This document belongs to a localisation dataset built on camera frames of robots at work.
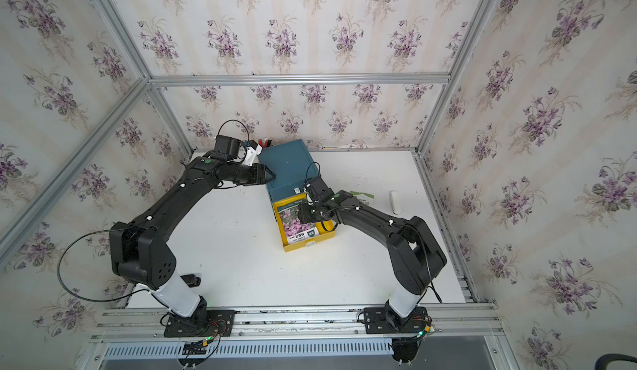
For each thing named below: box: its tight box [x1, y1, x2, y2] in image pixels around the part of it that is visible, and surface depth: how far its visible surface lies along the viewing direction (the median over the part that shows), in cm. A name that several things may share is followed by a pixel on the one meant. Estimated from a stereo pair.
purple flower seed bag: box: [277, 204, 321, 244], surface depth 88 cm
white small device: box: [389, 189, 399, 215], surface depth 101 cm
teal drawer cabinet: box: [257, 138, 321, 204], surface depth 87 cm
